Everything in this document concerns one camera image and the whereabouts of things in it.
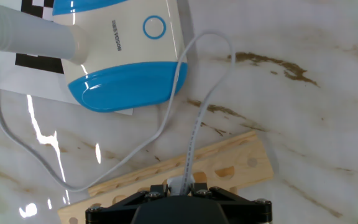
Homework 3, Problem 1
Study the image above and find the blue and white desk lamp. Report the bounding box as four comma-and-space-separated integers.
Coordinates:
0, 0, 188, 113

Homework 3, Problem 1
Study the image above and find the wooden test tube rack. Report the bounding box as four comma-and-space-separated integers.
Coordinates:
57, 130, 275, 224

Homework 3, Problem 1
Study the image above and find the black and white marker sheet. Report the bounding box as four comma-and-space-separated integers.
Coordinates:
0, 0, 134, 116

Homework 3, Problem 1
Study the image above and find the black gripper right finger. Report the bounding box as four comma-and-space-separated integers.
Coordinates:
190, 182, 273, 224

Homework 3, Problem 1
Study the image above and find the white lamp power cord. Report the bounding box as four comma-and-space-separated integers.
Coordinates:
0, 29, 236, 197

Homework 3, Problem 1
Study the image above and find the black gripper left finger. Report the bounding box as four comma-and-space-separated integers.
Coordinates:
85, 184, 171, 224

